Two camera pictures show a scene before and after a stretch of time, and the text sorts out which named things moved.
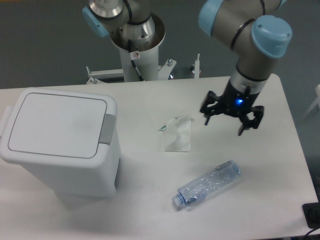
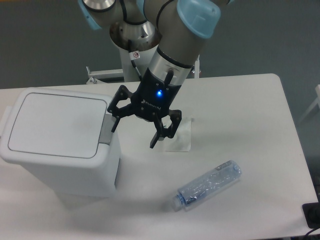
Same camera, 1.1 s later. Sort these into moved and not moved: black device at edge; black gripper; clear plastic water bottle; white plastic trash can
Moved: black gripper
Not moved: clear plastic water bottle; white plastic trash can; black device at edge
